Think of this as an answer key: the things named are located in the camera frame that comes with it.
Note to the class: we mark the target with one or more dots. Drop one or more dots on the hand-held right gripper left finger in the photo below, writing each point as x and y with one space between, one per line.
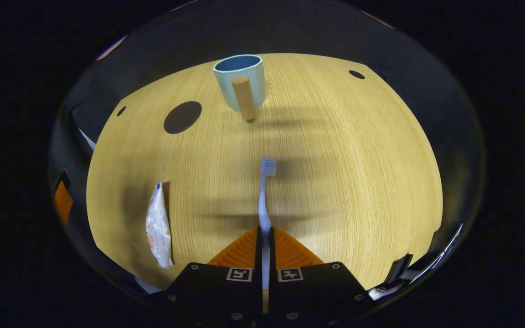
217 296

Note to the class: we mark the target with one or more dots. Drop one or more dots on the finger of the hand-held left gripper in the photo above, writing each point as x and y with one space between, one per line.
63 200

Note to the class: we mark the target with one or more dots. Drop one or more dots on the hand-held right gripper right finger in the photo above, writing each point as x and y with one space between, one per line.
312 296

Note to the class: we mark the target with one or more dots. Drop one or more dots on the white toothpaste tube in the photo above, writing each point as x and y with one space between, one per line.
158 228

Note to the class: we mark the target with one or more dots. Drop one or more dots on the light blue toothbrush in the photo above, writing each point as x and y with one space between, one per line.
264 205

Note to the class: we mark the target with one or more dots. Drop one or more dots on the dark brown round coaster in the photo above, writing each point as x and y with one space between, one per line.
182 117

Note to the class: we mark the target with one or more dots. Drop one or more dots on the wooden desktop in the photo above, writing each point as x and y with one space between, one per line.
344 173

